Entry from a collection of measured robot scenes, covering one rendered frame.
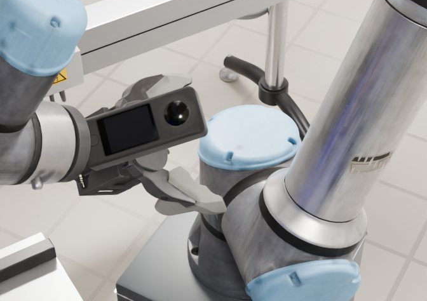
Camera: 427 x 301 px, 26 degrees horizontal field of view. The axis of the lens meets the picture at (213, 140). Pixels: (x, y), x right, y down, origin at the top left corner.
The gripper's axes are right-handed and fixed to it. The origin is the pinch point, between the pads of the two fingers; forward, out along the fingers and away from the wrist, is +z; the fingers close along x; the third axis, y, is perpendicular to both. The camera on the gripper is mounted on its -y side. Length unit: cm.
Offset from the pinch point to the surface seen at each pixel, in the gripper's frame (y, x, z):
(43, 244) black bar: 25.3, 3.7, -4.3
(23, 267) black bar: 27.1, 5.9, -6.5
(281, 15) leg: 55, -56, 108
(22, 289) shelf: 27.2, 8.5, -7.2
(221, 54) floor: 97, -66, 135
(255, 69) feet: 78, -53, 123
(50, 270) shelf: 25.6, 6.9, -3.9
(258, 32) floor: 91, -72, 148
